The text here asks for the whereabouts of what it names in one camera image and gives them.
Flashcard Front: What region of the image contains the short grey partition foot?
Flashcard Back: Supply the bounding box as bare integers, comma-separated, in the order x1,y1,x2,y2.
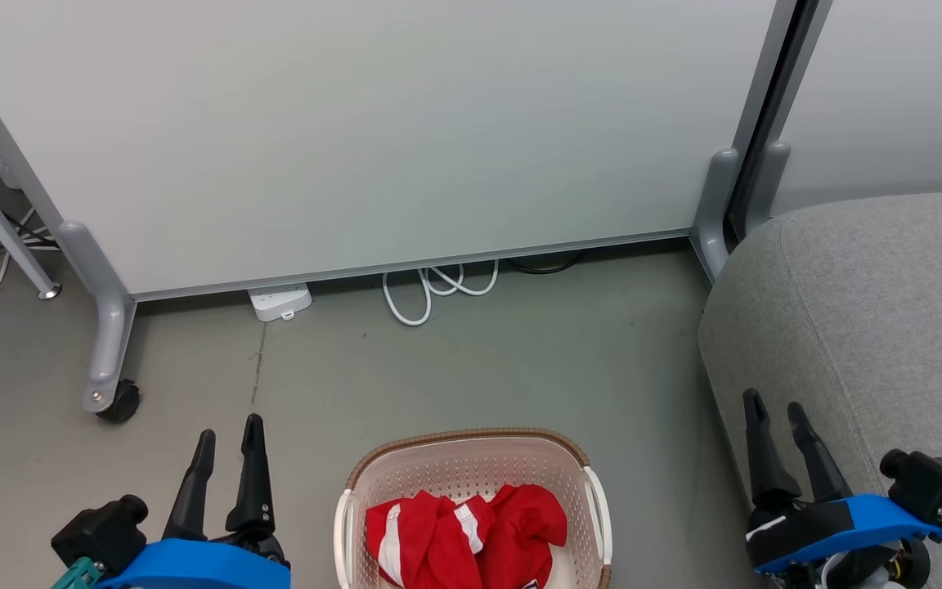
689,147,741,284
744,141,792,239

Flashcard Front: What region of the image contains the large white partition board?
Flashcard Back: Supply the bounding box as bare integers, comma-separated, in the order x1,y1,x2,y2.
0,0,801,305

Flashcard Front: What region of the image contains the beige plastic laundry basket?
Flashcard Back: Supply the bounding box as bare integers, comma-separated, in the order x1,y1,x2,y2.
334,427,613,589

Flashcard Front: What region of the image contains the white power strip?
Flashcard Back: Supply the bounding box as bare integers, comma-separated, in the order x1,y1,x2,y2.
247,282,314,323

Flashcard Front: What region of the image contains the narrow white partition board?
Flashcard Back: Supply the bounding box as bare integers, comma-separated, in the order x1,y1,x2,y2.
729,0,942,240

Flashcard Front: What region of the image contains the thin black cable bundle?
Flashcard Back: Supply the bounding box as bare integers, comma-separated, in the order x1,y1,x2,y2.
0,200,61,264

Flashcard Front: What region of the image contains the black caster wheel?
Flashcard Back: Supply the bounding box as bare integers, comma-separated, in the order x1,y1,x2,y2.
96,380,142,425

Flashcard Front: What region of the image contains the looped white cable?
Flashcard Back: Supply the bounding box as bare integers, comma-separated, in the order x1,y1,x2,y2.
382,259,501,328

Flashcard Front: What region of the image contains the grey fabric sofa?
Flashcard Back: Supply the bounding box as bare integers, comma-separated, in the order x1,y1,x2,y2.
698,191,942,589

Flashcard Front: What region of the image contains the red white garment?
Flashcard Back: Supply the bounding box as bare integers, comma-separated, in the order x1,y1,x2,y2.
365,483,569,589

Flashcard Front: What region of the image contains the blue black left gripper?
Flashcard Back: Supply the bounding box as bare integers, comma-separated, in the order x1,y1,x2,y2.
95,413,293,589

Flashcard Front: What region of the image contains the long grey partition foot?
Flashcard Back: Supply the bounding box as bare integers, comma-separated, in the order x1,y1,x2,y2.
57,220,139,414

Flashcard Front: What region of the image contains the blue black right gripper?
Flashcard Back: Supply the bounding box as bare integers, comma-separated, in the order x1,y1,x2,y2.
742,389,942,575

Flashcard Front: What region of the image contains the black floor cable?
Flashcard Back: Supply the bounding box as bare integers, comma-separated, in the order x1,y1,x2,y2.
505,251,588,276

